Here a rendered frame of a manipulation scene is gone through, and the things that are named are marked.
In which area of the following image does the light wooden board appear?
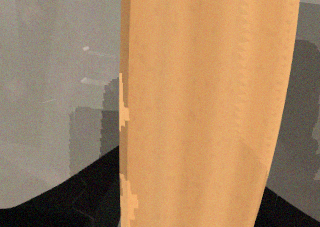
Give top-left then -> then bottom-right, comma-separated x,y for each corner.
119,0 -> 300,227

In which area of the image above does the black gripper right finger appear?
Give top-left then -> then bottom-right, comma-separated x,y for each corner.
253,186 -> 320,227

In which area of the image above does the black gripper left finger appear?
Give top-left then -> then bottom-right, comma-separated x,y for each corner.
0,146 -> 120,227

